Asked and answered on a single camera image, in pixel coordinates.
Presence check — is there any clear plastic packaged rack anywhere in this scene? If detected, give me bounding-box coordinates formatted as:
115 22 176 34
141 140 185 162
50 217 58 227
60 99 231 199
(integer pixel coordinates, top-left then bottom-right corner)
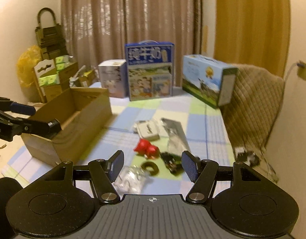
113 166 149 196

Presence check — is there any black cable bundle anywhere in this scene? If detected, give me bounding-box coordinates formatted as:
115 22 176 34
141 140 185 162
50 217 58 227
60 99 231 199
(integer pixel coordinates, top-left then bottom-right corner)
159 151 186 177

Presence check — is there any brown scrunchie ring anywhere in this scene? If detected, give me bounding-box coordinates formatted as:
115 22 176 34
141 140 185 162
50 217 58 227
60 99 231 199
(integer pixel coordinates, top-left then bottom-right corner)
140 161 160 177

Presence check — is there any open cardboard box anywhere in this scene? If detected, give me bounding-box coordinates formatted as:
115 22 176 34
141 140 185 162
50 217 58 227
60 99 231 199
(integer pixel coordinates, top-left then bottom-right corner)
21 87 112 167

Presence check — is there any silver foil bag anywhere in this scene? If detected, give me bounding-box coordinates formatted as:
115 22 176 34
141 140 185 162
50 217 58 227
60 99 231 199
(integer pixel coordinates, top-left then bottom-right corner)
161 118 190 157

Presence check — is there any red toy figure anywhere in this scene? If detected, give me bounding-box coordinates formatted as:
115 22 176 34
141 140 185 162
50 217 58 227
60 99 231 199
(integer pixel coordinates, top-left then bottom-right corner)
133 139 160 159

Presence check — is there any checkered bed sheet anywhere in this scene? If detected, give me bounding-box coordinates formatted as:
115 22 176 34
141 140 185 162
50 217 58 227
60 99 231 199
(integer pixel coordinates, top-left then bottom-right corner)
0 81 238 195

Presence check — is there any yellow plastic bag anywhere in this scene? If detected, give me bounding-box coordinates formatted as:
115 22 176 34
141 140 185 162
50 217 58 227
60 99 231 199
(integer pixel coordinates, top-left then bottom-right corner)
16 45 42 88

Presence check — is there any cardboard box with green packs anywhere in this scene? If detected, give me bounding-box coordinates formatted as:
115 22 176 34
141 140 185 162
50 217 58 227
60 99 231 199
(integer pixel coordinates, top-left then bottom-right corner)
34 55 79 103

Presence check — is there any white power adapter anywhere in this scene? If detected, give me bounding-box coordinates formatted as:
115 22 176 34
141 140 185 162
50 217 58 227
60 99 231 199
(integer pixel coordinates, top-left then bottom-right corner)
136 120 160 141

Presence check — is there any small white product box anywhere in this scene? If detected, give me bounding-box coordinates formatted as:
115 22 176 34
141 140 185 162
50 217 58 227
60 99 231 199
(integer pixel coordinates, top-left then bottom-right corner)
98 59 128 98

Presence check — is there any light blue milk carton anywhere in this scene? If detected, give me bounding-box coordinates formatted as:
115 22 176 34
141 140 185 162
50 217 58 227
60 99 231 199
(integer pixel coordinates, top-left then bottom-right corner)
182 55 238 109

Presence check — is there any brown quilted chair cover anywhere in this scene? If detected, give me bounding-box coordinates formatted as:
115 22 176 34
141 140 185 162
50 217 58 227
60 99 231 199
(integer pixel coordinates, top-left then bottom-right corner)
221 64 285 150

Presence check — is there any dark blue milk carton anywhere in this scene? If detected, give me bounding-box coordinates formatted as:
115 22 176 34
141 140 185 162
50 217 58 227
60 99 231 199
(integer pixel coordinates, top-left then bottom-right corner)
125 40 175 101

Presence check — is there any brown window curtain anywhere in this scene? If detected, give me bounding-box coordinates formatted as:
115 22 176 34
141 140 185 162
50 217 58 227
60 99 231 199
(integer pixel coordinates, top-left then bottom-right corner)
61 0 202 86

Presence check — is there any power strip with cables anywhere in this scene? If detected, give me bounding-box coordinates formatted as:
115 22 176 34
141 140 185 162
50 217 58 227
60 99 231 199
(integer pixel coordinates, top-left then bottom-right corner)
234 146 260 167

